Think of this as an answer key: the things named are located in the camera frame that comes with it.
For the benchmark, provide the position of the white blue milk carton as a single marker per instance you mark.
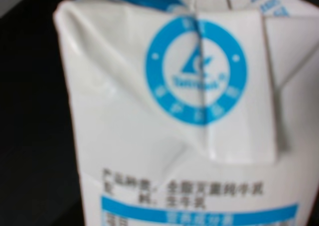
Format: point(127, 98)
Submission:
point(193, 112)

